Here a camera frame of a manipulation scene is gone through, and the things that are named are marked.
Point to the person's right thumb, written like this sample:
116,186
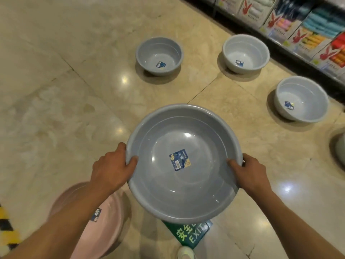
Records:
234,165

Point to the person's left thumb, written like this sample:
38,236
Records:
132,163

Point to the small blue label sticker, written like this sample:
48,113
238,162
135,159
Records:
161,64
239,63
289,105

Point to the person's white shoe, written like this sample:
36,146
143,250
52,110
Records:
186,253

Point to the pink plastic basin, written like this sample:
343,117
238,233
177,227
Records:
107,229

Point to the large grey plastic basin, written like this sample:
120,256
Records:
186,191

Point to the small dark grey plastic basin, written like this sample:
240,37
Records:
151,51

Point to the small pale grey plastic basin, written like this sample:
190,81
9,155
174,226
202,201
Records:
250,48
310,97

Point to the person's right hand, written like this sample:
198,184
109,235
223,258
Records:
252,178

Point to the blue label sticker pink basin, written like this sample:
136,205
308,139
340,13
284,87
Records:
96,215

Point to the blue label sticker large basin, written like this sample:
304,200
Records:
180,159

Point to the person's left forearm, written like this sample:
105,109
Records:
64,223

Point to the person's right forearm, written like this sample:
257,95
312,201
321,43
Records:
291,226

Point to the green exit floor sign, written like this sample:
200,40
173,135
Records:
190,234

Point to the person's left hand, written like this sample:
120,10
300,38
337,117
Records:
110,171

